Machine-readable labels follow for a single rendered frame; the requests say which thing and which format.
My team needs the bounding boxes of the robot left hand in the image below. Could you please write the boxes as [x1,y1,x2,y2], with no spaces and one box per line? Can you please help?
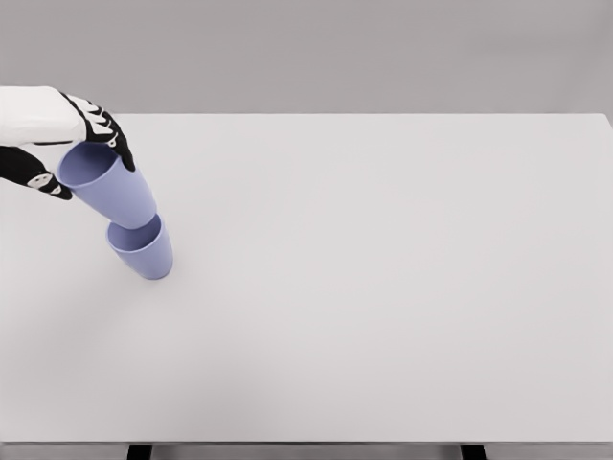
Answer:
[0,85,136,201]

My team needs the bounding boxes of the light blue cup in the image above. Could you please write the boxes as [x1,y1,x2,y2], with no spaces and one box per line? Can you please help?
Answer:
[57,142,159,230]
[105,213,173,280]

